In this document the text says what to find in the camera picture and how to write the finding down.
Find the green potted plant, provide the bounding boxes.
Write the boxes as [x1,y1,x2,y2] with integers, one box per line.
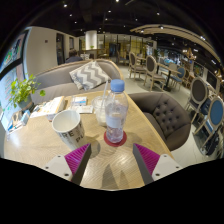
[9,73,46,111]

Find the white printed mug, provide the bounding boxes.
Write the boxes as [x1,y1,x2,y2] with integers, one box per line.
[51,109,86,151]

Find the grey curved sofa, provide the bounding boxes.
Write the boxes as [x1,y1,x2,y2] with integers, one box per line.
[30,58,125,104]

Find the white and blue packet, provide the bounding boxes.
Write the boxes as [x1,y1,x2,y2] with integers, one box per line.
[70,95,88,107]

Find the clear blue-capped water bottle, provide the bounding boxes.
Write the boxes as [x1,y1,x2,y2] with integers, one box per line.
[104,78,130,144]

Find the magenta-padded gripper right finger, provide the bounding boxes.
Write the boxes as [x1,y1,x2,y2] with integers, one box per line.
[132,143,183,186]

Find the grey chevron cushion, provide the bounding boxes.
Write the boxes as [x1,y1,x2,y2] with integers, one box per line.
[68,60,111,91]

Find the person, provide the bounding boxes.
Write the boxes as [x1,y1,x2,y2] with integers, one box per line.
[64,49,84,64]

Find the dark grey tufted armchair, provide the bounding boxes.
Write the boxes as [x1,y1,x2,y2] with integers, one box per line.
[128,91,192,152]

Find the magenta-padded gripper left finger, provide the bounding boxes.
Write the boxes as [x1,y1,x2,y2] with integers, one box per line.
[43,143,92,186]

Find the white and orange box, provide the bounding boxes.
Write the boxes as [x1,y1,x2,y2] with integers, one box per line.
[29,95,67,121]

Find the flat round red coaster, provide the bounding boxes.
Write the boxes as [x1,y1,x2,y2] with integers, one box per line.
[103,130,128,148]

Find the group of dining chairs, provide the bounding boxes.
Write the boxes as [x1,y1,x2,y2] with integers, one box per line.
[128,49,224,158]

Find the clear plastic cup with straw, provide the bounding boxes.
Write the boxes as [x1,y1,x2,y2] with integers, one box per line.
[91,79,111,127]

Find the ceiling spotlights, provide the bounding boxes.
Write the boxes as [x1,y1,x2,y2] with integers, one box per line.
[61,0,208,43]

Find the dark framed wall poster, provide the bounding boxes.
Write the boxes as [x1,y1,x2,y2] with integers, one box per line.
[0,31,29,73]

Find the white round column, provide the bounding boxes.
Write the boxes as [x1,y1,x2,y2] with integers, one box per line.
[84,30,98,51]

